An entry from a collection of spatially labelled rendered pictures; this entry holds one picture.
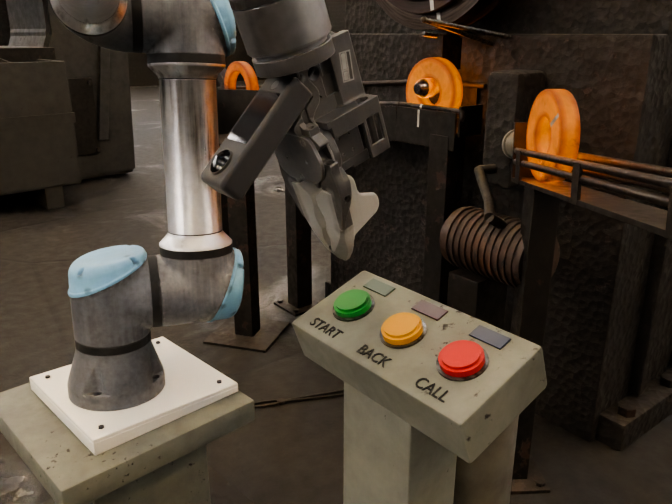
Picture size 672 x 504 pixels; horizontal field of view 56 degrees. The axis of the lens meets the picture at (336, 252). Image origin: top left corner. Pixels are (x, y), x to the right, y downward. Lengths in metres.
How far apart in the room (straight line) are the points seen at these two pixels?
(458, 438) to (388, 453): 0.12
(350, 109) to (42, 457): 0.70
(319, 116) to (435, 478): 0.37
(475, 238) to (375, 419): 0.68
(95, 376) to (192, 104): 0.44
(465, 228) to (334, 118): 0.76
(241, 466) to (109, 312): 0.56
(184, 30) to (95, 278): 0.38
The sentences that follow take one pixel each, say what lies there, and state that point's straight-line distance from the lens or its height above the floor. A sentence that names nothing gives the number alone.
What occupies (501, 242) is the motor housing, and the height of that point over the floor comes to 0.50.
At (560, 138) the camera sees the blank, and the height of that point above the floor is 0.71.
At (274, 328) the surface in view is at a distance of 1.98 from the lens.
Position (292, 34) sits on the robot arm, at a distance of 0.53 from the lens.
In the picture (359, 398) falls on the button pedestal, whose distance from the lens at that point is 0.65.
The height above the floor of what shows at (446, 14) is 0.91.
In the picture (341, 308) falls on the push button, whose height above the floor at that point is 0.60.
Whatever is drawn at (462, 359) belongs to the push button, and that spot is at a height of 0.61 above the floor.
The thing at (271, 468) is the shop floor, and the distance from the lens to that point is 1.43.
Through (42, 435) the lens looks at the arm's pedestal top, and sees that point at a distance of 1.09.
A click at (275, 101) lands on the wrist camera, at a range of 0.55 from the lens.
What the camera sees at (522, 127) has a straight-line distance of 1.23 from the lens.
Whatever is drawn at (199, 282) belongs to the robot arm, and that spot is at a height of 0.51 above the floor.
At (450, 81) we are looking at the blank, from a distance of 1.51.
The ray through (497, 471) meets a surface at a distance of 0.82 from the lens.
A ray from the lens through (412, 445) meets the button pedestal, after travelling 0.62.
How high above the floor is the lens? 0.87
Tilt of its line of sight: 19 degrees down
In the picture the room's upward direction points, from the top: straight up
